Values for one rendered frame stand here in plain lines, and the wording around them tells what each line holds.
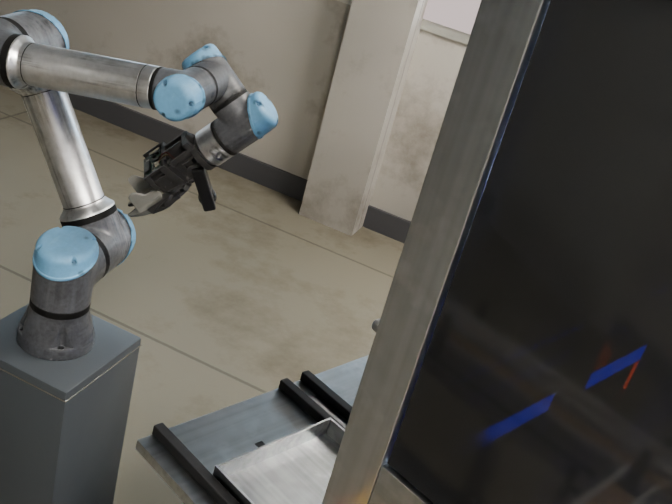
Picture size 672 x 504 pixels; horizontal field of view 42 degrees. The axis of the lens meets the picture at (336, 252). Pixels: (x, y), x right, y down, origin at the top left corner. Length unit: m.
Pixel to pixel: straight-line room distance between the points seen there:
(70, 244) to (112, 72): 0.37
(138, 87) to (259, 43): 3.05
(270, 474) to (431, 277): 0.66
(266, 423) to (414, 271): 0.72
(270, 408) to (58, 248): 0.50
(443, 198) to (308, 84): 3.59
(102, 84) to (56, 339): 0.52
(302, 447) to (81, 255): 0.55
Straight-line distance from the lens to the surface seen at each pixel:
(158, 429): 1.50
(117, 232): 1.84
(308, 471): 1.52
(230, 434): 1.55
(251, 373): 3.22
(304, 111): 4.51
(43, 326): 1.79
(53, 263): 1.71
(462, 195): 0.88
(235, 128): 1.62
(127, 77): 1.55
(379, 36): 4.11
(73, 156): 1.81
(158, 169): 1.67
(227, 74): 1.62
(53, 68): 1.61
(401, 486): 1.04
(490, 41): 0.86
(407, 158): 4.36
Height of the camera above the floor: 1.87
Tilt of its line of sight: 26 degrees down
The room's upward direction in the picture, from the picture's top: 16 degrees clockwise
